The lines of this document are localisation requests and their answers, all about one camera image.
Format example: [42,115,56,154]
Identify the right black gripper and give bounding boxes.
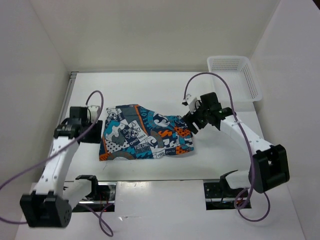
[182,100,210,135]

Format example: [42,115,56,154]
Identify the colourful patterned shorts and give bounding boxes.
[99,104,194,162]

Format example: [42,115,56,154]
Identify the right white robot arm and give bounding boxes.
[182,92,290,197]

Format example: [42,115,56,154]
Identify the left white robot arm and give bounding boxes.
[19,105,103,228]

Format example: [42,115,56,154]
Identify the white plastic basket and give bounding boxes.
[207,55,263,103]

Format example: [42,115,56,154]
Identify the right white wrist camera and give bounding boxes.
[181,93,201,114]

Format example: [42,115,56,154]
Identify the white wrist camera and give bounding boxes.
[181,93,201,114]
[86,105,101,123]

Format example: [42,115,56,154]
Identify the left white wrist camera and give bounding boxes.
[86,105,101,123]

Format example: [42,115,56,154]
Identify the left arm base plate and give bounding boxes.
[72,181,117,213]

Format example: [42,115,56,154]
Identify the aluminium table edge rail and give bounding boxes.
[57,71,78,124]

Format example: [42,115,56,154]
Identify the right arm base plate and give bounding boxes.
[203,180,249,211]

